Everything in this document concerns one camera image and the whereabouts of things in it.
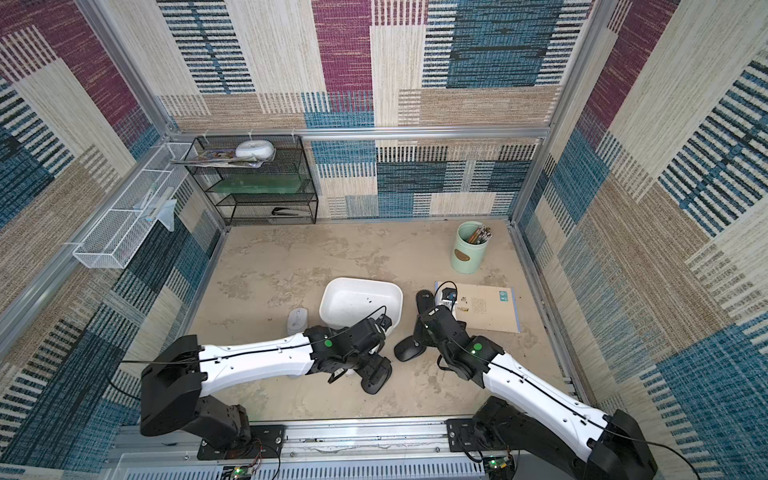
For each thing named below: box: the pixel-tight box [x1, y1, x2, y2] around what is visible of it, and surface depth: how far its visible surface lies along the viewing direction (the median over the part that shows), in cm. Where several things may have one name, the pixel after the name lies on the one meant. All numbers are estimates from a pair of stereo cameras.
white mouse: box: [287, 307, 309, 336], surface depth 95 cm
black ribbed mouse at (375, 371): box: [354, 353, 393, 395], surface depth 72 cm
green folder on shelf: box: [206, 173, 302, 194], surface depth 101 cm
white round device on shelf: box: [235, 139, 274, 160], surface depth 91 cm
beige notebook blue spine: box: [434, 281, 521, 333], surface depth 99 cm
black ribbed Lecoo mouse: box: [394, 335, 427, 362], surface depth 89 cm
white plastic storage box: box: [319, 277, 404, 337], surface depth 98 cm
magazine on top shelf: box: [170, 148, 276, 169], surface depth 87 cm
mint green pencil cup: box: [451, 220, 489, 274], surface depth 99 cm
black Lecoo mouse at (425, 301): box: [416, 290, 435, 315], surface depth 98 cm
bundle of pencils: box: [468, 225, 493, 245], surface depth 96 cm
